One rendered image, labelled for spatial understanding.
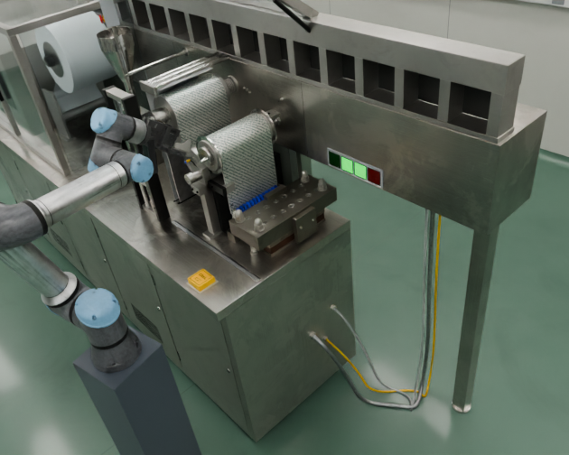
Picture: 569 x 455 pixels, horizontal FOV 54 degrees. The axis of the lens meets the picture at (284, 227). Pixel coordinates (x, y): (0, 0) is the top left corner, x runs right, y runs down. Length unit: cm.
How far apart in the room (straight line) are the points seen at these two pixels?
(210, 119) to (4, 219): 100
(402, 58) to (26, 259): 116
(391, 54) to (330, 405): 163
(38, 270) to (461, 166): 121
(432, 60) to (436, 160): 30
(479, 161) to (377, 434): 140
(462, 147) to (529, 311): 166
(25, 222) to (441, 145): 112
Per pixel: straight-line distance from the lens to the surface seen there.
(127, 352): 179
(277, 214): 202
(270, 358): 222
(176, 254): 215
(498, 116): 155
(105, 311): 169
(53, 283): 173
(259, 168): 210
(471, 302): 219
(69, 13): 272
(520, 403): 279
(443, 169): 171
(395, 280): 324
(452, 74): 158
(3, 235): 146
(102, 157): 170
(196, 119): 216
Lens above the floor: 221
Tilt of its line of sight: 37 degrees down
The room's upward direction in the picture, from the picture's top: 8 degrees counter-clockwise
